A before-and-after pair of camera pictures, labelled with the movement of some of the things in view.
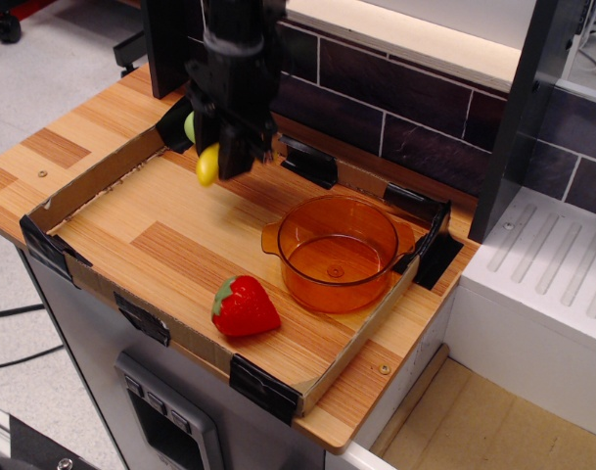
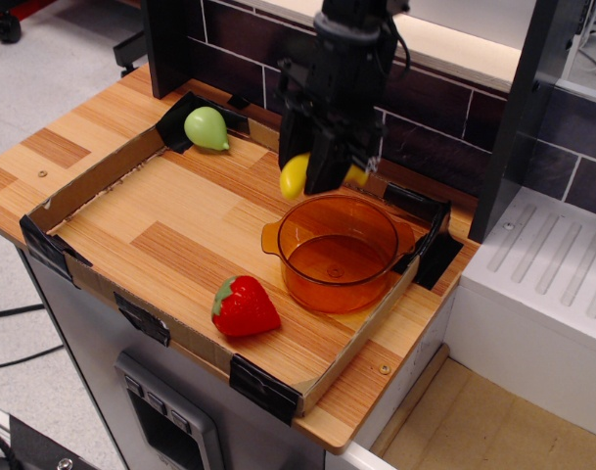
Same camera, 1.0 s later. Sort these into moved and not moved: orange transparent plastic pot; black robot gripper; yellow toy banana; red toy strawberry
Moved: black robot gripper; yellow toy banana
Not moved: orange transparent plastic pot; red toy strawberry
